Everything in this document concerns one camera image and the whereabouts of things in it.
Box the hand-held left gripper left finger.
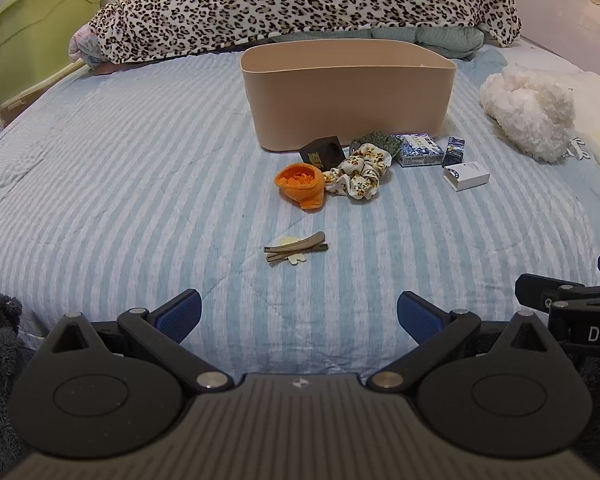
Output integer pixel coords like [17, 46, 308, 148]
[49, 289, 235, 393]

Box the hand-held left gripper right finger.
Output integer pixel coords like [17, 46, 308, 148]
[369, 290, 552, 393]

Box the pale yellow flower hair clip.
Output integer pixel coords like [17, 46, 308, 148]
[271, 234, 307, 265]

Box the brown metal hair clip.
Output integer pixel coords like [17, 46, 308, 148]
[263, 231, 329, 263]

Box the blue white striped quilt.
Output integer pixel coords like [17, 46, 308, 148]
[0, 42, 600, 380]

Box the white small box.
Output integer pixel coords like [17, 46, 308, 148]
[442, 161, 492, 193]

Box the white fluffy blanket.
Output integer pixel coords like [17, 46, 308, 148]
[505, 42, 600, 186]

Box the white floral scrunchie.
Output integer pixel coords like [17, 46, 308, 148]
[322, 142, 394, 202]

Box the blue white patterned box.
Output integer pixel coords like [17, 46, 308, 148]
[391, 133, 444, 168]

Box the dark blue small box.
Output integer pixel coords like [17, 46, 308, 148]
[441, 136, 467, 169]

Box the white fluffy plush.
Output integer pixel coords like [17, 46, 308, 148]
[479, 65, 578, 164]

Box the orange knitted cloth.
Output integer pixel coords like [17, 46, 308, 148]
[274, 163, 327, 212]

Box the green patterned scrunchie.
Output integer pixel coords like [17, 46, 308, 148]
[349, 130, 406, 153]

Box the black cube box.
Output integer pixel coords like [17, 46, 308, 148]
[298, 134, 353, 168]

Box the beige plastic storage bin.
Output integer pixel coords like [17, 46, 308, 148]
[239, 43, 457, 153]

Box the teal folded blanket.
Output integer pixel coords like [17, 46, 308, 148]
[267, 27, 487, 60]

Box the green plastic storage box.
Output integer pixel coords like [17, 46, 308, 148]
[0, 0, 104, 111]

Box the leopard print blanket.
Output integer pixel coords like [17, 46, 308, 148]
[88, 0, 523, 65]

